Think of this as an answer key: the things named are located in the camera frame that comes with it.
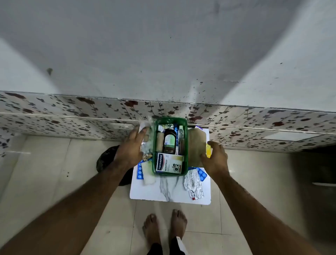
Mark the person's left hand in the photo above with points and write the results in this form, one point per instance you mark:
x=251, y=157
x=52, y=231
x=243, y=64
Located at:
x=129, y=152

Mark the person's right hand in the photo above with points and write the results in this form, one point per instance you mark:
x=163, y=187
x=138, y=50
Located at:
x=216, y=163

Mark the person's right thumb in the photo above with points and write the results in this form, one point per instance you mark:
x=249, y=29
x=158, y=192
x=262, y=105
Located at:
x=204, y=159

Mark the person's left fingers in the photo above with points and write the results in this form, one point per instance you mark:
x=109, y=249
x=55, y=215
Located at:
x=137, y=135

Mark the yellow packet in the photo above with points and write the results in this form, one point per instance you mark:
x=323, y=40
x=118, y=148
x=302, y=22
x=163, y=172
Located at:
x=208, y=153

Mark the clear plastic packet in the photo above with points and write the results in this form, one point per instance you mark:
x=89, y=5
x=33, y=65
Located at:
x=147, y=143

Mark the person's right forearm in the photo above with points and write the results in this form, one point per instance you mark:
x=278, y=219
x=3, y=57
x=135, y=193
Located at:
x=252, y=215

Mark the person's left forearm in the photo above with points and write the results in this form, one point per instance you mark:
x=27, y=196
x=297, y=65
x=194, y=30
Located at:
x=73, y=205

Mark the brown paper envelope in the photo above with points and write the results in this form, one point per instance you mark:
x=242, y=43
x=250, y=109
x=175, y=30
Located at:
x=196, y=147

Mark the blue blister pack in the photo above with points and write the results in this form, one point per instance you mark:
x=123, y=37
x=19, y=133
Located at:
x=140, y=170
x=202, y=174

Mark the small brown patterned packet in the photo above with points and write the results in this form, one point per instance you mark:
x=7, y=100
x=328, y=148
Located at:
x=147, y=156

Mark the beige bandage roll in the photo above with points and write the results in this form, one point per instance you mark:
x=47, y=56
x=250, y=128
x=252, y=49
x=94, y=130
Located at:
x=160, y=142

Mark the crumpled silver foil blister pack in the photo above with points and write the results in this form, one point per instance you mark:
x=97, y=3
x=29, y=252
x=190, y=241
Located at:
x=193, y=184

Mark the green plastic basket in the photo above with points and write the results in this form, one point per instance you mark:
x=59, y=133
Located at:
x=154, y=157

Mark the small silver blister pack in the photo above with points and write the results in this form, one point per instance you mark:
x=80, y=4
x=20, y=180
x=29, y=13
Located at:
x=165, y=127

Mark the white and blue tube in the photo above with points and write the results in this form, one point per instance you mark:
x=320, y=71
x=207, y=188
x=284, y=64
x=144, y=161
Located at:
x=180, y=139

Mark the brown bottle with green label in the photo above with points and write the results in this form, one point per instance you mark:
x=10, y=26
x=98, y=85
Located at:
x=170, y=141

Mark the white plaster box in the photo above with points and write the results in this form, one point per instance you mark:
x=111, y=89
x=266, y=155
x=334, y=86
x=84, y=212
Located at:
x=169, y=163

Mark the white gauze pad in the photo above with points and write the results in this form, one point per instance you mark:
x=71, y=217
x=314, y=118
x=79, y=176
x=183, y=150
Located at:
x=149, y=174

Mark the black plastic bag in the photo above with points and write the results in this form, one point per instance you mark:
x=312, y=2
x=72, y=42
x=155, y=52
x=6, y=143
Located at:
x=105, y=160

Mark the floral patterned ledge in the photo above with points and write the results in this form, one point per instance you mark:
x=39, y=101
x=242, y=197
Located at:
x=78, y=118

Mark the person's right foot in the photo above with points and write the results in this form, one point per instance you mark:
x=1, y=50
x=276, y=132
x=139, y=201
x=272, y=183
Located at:
x=178, y=223

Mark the person's foot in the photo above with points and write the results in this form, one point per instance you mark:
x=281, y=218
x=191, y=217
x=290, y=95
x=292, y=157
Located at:
x=151, y=228
x=178, y=223

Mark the person's left foot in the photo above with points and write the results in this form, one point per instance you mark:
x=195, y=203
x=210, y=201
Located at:
x=151, y=228

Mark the person's black trousers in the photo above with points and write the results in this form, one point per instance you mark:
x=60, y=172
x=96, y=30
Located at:
x=173, y=248

